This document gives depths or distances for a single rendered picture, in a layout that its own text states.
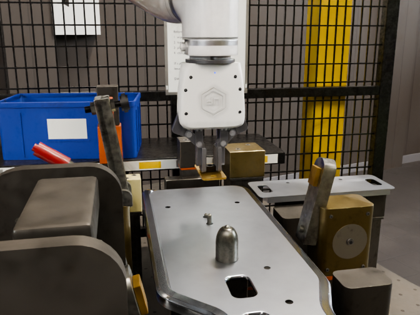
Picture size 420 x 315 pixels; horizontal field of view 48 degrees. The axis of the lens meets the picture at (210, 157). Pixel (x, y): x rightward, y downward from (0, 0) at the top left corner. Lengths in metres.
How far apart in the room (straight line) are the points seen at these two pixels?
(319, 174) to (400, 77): 4.13
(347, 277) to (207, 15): 0.41
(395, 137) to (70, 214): 4.68
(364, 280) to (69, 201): 0.43
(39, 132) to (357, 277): 0.74
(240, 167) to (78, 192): 0.68
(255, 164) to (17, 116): 0.53
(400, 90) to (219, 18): 4.25
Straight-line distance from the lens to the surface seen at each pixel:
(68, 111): 1.08
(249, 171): 1.03
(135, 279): 0.44
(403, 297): 1.25
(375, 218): 1.06
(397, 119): 4.90
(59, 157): 0.73
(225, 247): 0.65
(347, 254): 0.79
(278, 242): 0.73
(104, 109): 0.70
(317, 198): 0.74
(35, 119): 1.11
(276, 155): 1.13
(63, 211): 0.34
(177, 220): 0.80
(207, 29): 0.68
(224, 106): 0.71
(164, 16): 0.77
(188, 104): 0.70
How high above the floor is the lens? 1.31
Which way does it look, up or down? 15 degrees down
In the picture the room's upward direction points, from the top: straight up
